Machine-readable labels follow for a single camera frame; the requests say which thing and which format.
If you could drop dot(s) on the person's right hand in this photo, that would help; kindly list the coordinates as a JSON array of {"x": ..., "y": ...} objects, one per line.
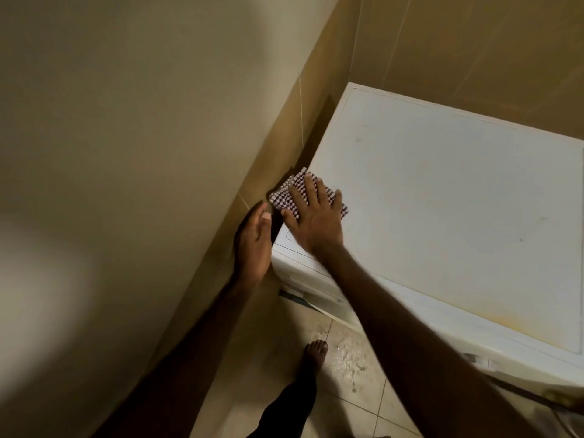
[{"x": 317, "y": 225}]

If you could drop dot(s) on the person's left hand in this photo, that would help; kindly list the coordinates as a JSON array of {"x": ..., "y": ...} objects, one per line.
[{"x": 253, "y": 250}]

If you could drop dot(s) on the person's right middle finger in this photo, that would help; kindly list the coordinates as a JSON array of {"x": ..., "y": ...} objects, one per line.
[{"x": 312, "y": 189}]

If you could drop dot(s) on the person's right thumb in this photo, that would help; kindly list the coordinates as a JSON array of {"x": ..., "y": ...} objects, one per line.
[{"x": 292, "y": 223}]

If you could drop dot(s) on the person's right little finger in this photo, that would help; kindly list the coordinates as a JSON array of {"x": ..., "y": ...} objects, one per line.
[{"x": 337, "y": 200}]

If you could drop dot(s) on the person's left thumb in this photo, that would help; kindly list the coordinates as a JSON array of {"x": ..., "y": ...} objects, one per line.
[{"x": 264, "y": 218}]

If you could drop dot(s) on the red white checkered cloth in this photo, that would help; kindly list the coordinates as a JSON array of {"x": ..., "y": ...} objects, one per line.
[{"x": 288, "y": 194}]

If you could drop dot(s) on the person's right forearm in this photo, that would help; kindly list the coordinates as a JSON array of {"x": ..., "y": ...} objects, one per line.
[{"x": 424, "y": 355}]

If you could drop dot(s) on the person's left forearm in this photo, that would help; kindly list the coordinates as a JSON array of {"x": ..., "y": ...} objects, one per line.
[{"x": 182, "y": 360}]

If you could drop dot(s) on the white washing machine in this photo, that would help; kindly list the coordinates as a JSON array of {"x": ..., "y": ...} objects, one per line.
[{"x": 447, "y": 232}]

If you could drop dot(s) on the person's foot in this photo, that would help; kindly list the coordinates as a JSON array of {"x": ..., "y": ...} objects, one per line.
[{"x": 314, "y": 360}]

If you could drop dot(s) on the person's black trouser leg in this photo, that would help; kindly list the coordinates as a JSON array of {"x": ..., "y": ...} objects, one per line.
[{"x": 285, "y": 410}]

